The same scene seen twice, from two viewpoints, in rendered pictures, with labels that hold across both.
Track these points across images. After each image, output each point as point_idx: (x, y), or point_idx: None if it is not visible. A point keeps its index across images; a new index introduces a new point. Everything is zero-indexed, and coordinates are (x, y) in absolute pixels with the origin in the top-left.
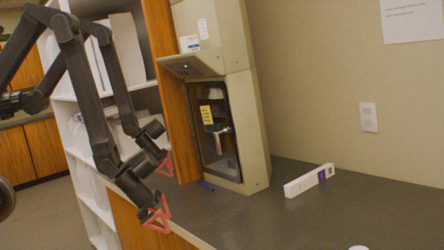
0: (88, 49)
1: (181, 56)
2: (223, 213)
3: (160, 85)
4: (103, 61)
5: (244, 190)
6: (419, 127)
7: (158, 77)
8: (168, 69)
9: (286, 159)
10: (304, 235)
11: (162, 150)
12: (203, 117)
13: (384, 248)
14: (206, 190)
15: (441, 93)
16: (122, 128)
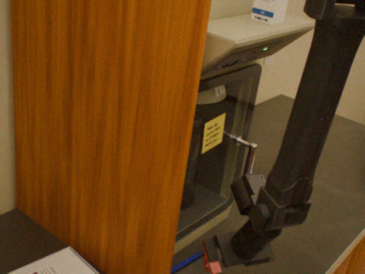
0: None
1: (295, 32)
2: (279, 235)
3: (193, 107)
4: (348, 65)
5: (226, 213)
6: None
7: (194, 89)
8: (217, 62)
9: None
10: (315, 183)
11: (235, 231)
12: (206, 141)
13: (322, 154)
14: (201, 261)
15: None
16: (307, 213)
